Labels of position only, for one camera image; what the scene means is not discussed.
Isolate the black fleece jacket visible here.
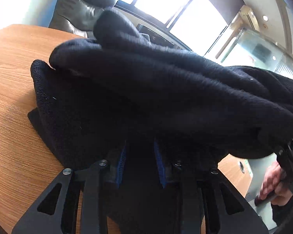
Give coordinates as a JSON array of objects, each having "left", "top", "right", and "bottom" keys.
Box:
[{"left": 27, "top": 9, "right": 293, "bottom": 234}]

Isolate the wall air conditioner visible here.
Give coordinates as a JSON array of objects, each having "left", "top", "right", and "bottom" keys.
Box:
[{"left": 239, "top": 5, "right": 260, "bottom": 32}]

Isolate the person's right hand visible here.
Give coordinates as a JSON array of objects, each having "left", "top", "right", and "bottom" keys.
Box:
[{"left": 258, "top": 161, "right": 293, "bottom": 207}]

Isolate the dark green leather armchair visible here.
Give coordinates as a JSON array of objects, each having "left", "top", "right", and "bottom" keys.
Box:
[{"left": 49, "top": 0, "right": 117, "bottom": 39}]

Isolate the black electronic device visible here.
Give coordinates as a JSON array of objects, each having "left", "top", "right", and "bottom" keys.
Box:
[{"left": 136, "top": 24, "right": 174, "bottom": 48}]

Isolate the table cable grommet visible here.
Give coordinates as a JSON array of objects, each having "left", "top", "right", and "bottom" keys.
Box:
[{"left": 239, "top": 162, "right": 245, "bottom": 174}]

